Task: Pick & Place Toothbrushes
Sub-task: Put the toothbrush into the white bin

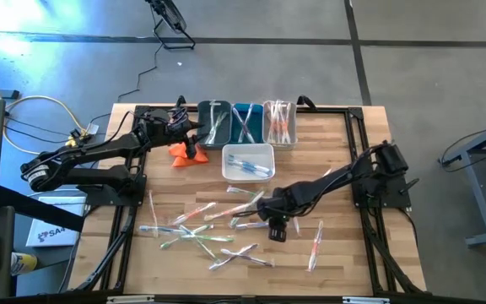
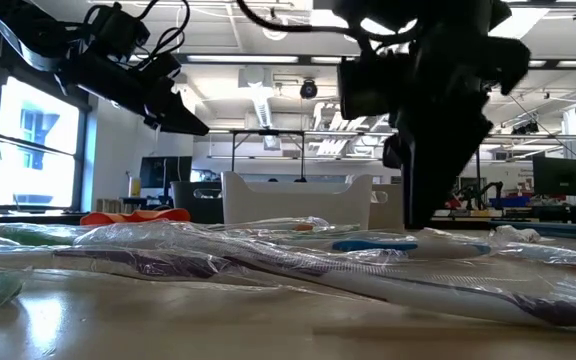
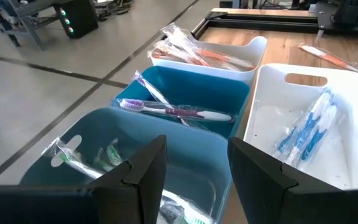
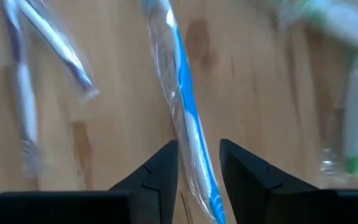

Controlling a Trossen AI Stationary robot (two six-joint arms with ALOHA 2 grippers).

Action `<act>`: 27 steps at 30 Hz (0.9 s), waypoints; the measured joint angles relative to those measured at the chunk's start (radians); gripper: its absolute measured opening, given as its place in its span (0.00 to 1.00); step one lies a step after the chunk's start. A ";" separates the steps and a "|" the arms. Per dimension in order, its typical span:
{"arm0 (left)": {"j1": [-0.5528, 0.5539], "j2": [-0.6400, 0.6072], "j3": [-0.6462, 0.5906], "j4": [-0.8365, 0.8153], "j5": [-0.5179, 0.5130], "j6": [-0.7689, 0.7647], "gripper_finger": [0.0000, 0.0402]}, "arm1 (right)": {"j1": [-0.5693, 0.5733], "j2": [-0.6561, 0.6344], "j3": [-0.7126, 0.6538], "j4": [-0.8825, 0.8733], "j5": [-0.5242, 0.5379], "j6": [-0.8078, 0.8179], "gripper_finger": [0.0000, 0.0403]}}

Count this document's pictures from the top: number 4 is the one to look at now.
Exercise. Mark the blue toothbrush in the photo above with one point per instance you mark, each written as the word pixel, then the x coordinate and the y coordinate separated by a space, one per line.
pixel 186 93

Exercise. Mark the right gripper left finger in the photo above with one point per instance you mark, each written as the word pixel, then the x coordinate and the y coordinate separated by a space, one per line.
pixel 104 208

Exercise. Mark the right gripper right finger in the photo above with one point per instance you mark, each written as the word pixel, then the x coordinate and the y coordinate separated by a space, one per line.
pixel 291 208

